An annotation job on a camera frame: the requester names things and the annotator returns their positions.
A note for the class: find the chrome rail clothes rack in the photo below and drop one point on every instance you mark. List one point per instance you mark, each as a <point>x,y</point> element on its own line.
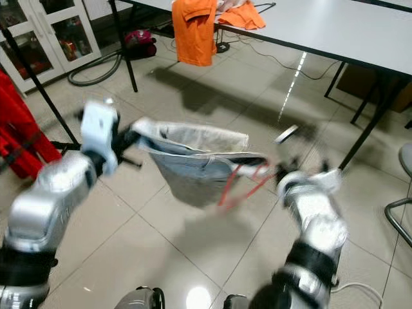
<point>67,147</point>

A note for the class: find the white table black legs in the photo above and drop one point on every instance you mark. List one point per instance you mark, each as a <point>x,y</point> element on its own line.
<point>328,26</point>

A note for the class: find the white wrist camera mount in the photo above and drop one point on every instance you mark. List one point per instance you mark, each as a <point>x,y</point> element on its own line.
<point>100,129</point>
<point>315,180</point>

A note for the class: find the red jersey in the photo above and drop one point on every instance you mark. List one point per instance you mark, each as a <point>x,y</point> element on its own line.
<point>26,129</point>

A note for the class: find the small flat orange garment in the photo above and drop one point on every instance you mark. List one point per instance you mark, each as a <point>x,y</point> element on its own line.
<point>241,18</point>

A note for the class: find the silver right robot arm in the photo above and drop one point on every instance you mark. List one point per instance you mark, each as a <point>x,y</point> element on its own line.
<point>322,232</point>

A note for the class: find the brown box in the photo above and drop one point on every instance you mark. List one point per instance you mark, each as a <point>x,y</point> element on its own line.
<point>373,84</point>

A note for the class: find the beige garment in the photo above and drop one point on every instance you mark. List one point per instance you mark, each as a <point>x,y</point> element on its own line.
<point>228,5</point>

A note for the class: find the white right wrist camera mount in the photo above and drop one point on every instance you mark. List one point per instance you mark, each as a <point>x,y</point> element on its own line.
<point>315,180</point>

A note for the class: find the white glass door cabinet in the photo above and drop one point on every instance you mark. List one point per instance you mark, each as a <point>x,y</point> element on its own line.
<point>89,26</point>

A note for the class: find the cream shorts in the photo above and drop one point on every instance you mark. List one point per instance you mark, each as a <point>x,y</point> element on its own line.
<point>193,174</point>

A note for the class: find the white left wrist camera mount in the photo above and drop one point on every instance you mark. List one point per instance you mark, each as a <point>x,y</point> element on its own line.
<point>100,129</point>

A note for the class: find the silver robot left leg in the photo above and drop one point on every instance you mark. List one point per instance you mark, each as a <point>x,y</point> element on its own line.
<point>138,299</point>

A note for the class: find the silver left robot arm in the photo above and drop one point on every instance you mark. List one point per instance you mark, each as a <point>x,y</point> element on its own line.
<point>51,206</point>

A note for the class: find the magenta vacuum cleaner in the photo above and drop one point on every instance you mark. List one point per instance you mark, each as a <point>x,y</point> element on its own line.
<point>140,42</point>

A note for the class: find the silver robot leg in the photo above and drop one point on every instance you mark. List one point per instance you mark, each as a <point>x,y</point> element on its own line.
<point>138,299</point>
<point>238,302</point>

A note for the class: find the large orange garment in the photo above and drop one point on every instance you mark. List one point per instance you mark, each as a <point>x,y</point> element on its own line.
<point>194,38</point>

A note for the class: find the silver robot right leg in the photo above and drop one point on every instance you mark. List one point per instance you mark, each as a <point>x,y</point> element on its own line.
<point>238,302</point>

